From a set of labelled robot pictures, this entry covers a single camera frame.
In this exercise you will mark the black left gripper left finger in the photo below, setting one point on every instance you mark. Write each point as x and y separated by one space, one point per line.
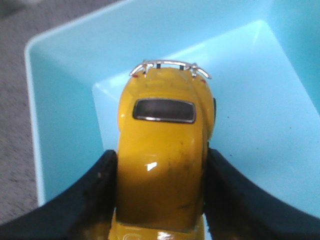
82 212

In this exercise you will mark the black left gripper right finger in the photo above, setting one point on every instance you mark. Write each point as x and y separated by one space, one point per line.
237 209

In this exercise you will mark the yellow toy beetle car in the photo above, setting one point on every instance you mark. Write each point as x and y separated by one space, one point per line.
166 118

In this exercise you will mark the light blue box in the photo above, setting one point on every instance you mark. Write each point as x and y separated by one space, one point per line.
264 59

